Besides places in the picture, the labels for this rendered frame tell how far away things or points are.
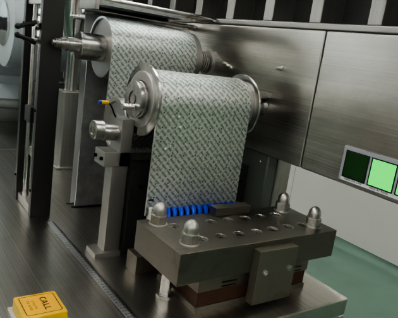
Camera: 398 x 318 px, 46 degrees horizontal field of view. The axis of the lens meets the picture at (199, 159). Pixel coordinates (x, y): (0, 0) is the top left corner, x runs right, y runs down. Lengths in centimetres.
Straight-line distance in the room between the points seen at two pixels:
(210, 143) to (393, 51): 40
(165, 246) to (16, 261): 34
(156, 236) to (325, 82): 48
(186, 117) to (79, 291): 39
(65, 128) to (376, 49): 107
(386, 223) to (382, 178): 283
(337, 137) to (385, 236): 281
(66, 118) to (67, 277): 79
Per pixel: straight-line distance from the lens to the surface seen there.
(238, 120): 105
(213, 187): 105
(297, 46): 111
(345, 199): 396
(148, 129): 95
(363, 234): 390
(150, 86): 94
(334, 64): 103
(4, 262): 104
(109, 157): 98
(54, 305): 85
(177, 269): 82
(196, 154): 100
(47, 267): 102
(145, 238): 90
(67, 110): 166
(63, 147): 168
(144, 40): 117
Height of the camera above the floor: 136
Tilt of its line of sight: 13 degrees down
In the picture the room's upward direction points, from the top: 8 degrees clockwise
